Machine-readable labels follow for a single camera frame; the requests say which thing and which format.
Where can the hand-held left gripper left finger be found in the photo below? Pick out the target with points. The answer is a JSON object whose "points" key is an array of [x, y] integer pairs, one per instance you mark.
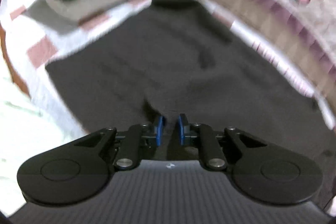
{"points": [[160, 130]]}

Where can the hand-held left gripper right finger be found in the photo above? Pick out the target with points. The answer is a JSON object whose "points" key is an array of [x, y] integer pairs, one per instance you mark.
{"points": [[181, 129]]}

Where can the dark grey knit sweater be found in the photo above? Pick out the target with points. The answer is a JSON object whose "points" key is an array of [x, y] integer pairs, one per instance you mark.
{"points": [[170, 56]]}

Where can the pale green cloth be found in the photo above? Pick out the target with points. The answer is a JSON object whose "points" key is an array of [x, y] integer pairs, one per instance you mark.
{"points": [[26, 121]]}

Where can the beige bed base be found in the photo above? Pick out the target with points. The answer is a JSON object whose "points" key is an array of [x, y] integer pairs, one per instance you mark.
{"points": [[249, 6]]}

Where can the folded white garment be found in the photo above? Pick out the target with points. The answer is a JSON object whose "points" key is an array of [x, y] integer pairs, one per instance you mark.
{"points": [[78, 6]]}

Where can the checkered plush rug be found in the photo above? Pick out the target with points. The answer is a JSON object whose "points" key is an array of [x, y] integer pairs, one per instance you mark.
{"points": [[39, 37]]}

